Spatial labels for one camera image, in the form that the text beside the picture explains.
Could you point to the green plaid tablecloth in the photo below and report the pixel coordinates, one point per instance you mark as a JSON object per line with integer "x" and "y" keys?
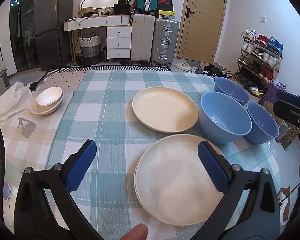
{"x": 101, "y": 110}

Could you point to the woven laundry basket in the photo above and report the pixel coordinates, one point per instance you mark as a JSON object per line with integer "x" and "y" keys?
{"x": 90, "y": 46}

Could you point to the silver aluminium suitcase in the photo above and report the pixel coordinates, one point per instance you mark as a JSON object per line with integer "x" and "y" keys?
{"x": 164, "y": 41}

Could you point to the person's left hand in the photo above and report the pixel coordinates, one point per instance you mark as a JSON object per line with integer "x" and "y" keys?
{"x": 139, "y": 232}

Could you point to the small cream bowl under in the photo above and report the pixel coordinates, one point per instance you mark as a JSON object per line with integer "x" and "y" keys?
{"x": 36, "y": 109}

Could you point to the black glass cabinet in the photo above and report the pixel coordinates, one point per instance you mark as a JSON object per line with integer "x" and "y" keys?
{"x": 22, "y": 34}

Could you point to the white drawer unit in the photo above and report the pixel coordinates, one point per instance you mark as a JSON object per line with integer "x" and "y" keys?
{"x": 118, "y": 42}

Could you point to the stacked shoe boxes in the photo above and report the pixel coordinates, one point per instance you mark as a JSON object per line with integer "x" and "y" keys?
{"x": 165, "y": 9}

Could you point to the beige suitcase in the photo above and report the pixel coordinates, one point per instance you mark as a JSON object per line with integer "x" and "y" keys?
{"x": 142, "y": 37}

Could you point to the white plastic bag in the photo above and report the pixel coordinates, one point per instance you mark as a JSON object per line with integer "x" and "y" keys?
{"x": 16, "y": 99}

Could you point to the oval mirror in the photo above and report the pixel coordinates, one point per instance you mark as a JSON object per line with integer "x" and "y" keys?
{"x": 97, "y": 4}

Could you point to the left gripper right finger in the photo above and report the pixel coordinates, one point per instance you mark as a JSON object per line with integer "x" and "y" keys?
{"x": 248, "y": 209}

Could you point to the small white bowl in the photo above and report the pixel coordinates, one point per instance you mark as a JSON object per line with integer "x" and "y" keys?
{"x": 49, "y": 96}

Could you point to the large blue bowl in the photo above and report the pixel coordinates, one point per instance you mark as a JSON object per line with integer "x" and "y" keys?
{"x": 223, "y": 119}

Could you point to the wooden door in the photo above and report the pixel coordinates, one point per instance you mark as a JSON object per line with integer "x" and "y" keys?
{"x": 200, "y": 29}

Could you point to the shoe rack with shoes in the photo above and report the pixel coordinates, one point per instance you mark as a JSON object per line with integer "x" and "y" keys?
{"x": 259, "y": 62}

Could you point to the black bag on dresser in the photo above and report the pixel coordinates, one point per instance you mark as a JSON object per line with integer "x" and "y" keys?
{"x": 122, "y": 7}

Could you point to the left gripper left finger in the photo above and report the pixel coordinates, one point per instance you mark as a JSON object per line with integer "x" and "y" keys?
{"x": 44, "y": 207}

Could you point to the beige slippers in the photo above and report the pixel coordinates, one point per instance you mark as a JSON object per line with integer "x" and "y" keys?
{"x": 184, "y": 66}

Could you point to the large cream speckled plate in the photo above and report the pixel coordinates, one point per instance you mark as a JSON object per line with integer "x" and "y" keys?
{"x": 172, "y": 184}

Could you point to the dark grey refrigerator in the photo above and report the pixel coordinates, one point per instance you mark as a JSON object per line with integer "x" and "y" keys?
{"x": 52, "y": 41}

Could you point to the white dressing table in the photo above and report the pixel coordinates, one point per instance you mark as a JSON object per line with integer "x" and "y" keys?
{"x": 77, "y": 24}

